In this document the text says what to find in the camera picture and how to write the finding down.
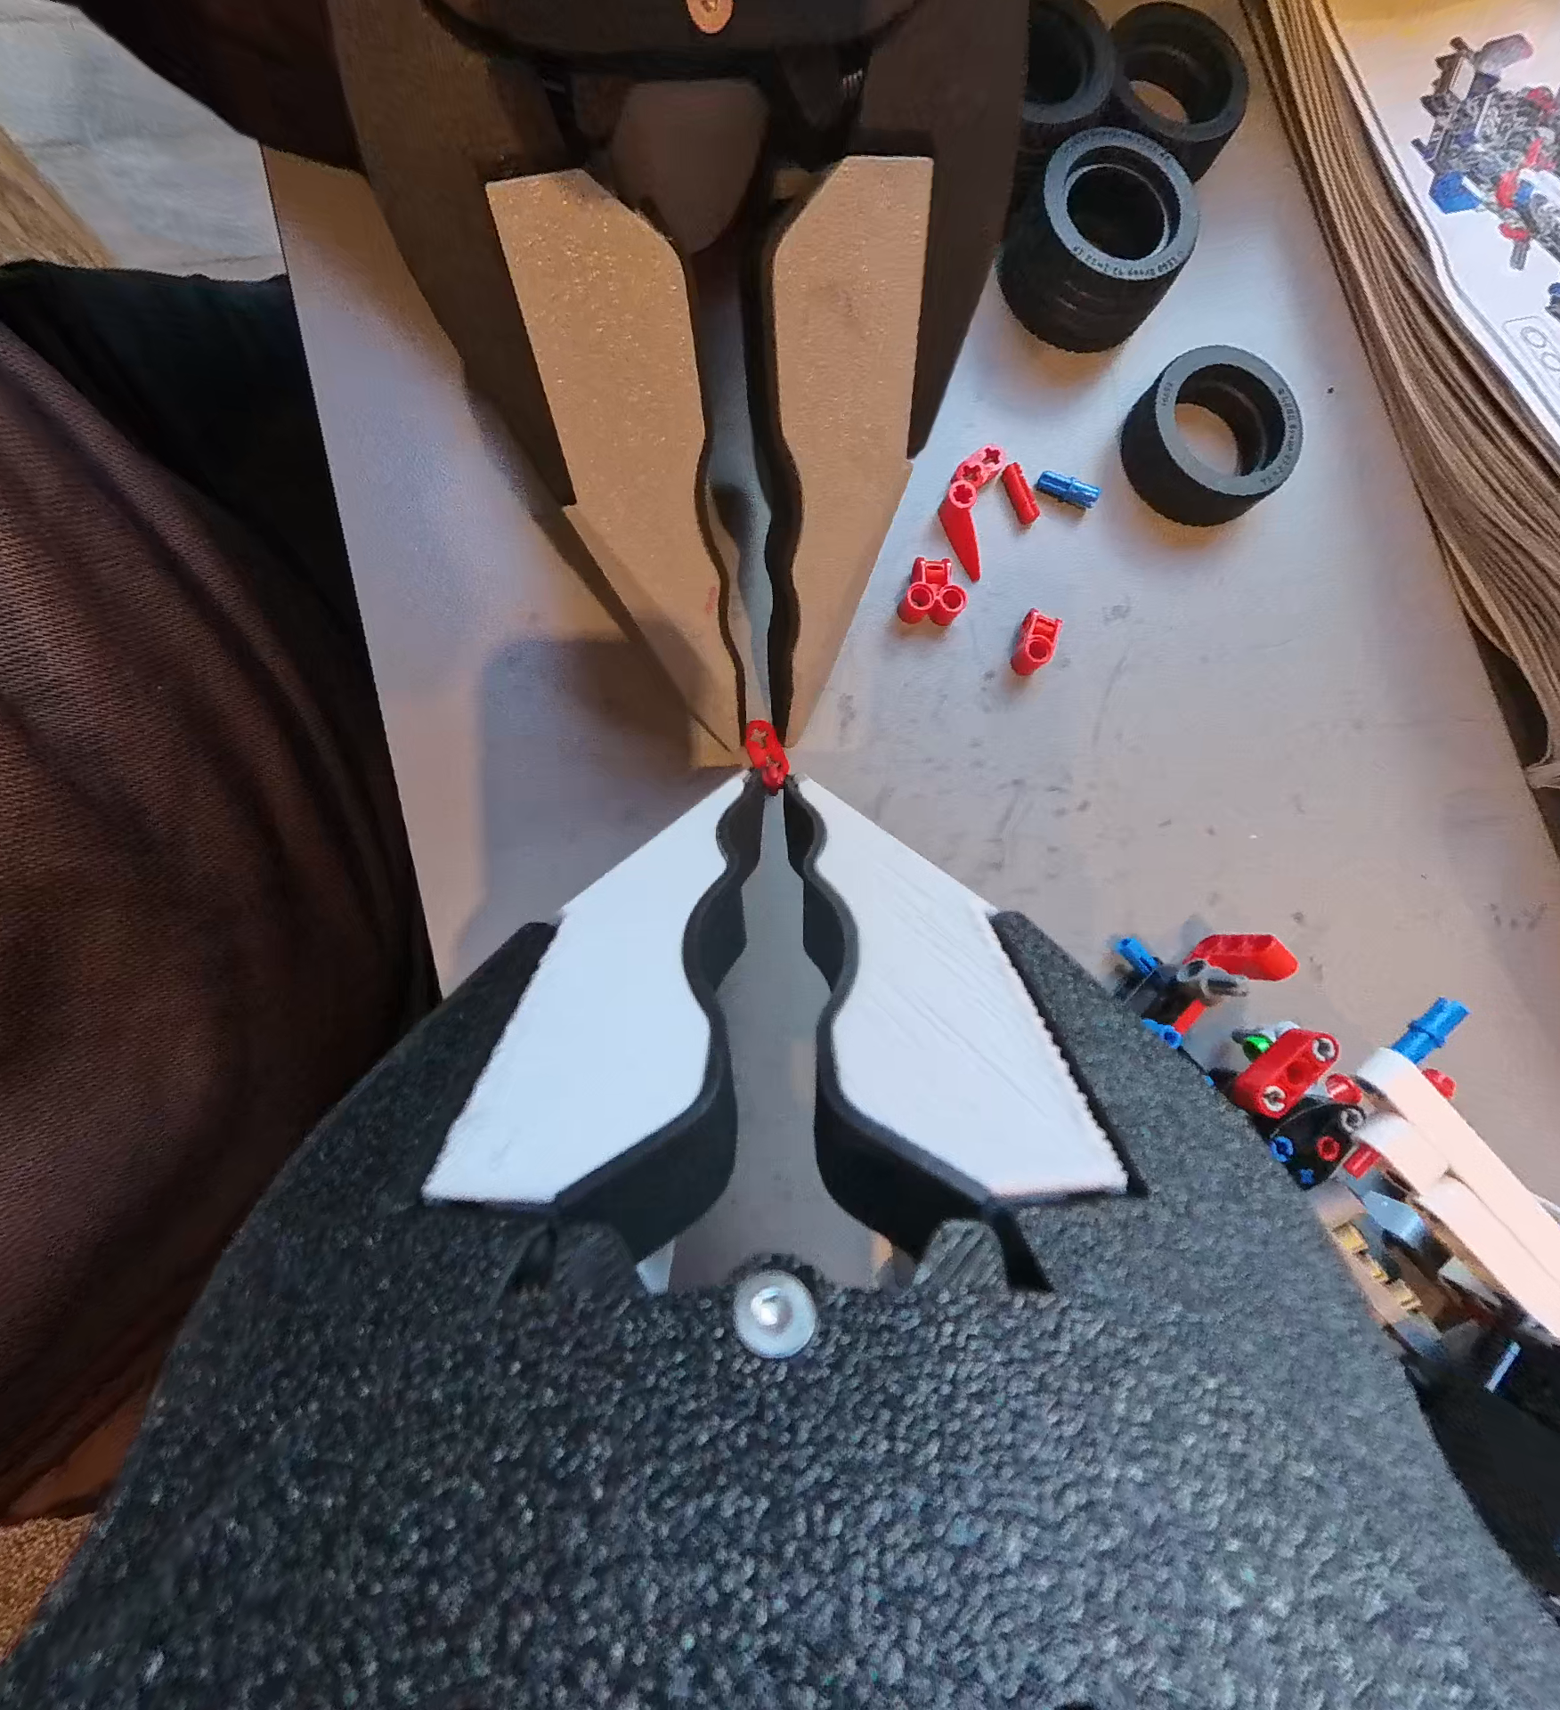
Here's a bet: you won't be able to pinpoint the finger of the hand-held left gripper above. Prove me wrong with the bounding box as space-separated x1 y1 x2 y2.
486 164 750 774
757 152 938 750

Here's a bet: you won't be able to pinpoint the black trousers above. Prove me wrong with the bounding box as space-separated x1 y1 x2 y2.
0 259 375 644

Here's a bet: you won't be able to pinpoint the toy car instruction booklet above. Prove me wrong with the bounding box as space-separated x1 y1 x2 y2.
1240 0 1560 830

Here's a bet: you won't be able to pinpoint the person's brown shirt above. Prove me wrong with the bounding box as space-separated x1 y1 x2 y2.
0 259 440 1565

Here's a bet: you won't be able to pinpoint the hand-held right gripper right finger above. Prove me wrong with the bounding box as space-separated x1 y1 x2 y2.
786 778 1131 1257

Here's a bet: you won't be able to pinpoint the person's left hand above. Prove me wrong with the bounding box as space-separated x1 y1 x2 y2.
614 74 770 254

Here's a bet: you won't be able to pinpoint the grey desk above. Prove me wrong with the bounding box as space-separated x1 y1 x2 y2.
260 0 1560 1338

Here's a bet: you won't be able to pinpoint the toy brick race car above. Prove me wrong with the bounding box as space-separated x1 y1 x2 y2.
1111 930 1560 1645

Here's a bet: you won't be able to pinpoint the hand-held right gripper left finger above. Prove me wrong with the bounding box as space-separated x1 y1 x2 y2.
422 776 746 1261

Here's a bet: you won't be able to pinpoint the black toy tyre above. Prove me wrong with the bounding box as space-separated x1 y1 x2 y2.
997 128 1200 357
1013 0 1121 170
1107 0 1252 182
1121 344 1305 529

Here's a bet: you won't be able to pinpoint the person's left forearm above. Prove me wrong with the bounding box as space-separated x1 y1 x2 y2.
85 0 375 177

